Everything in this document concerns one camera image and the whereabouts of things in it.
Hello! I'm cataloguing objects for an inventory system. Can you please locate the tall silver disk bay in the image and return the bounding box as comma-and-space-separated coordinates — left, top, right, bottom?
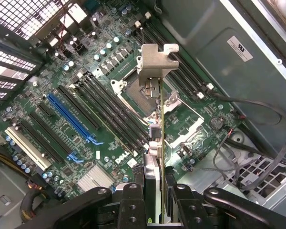
178, 130, 286, 213

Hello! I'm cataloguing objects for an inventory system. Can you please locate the silver chipset heatsink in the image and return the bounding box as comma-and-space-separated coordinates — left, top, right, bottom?
76, 163, 115, 193

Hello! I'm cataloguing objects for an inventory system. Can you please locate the round coin cell battery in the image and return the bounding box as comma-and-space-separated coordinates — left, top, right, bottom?
209, 115, 226, 131

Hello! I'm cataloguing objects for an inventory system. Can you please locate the black RAM slot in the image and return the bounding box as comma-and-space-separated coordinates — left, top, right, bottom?
135, 22, 204, 98
77, 78, 146, 148
82, 73, 150, 144
145, 16, 214, 90

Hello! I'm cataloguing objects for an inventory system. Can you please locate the green motherboard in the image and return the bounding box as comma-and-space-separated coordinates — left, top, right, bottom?
0, 0, 244, 198

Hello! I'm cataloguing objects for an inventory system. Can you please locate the blue expansion slot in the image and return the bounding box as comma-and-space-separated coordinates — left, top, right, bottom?
46, 93, 104, 146

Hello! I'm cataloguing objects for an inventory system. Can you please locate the black expansion slot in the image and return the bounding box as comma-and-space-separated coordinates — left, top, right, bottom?
57, 84, 101, 131
19, 119, 62, 165
30, 111, 84, 164

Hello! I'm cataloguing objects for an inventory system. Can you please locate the CPU socket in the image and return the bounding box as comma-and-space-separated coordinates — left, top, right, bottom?
111, 69, 182, 117

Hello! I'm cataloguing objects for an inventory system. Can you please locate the white expansion slot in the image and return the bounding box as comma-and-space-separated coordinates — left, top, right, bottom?
4, 125, 52, 171

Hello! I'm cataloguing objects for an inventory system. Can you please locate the grey power supply unit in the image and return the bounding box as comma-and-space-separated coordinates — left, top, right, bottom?
0, 157, 70, 229

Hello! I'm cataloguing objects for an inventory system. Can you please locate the black open PC case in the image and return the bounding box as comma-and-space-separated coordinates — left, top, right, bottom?
0, 0, 286, 229

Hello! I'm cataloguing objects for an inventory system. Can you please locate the sleeved power wire bundle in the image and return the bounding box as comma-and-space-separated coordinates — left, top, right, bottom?
0, 150, 51, 224

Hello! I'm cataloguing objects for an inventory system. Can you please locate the thin black wire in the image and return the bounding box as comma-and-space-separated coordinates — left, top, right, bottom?
211, 92, 286, 191

